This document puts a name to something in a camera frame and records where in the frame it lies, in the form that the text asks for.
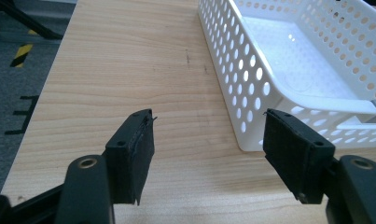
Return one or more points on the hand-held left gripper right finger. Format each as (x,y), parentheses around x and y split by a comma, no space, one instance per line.
(300,155)

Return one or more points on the black metal stand leg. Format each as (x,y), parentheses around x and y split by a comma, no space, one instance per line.
(24,20)

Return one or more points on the black floor tape marks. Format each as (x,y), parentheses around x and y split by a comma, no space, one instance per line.
(22,115)

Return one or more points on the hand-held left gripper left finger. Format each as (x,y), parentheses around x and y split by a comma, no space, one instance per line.
(129,152)

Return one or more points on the white perforated plastic basket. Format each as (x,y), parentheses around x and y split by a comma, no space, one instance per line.
(300,62)

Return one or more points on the yellow black striped floor tape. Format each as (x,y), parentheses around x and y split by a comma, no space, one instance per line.
(21,54)

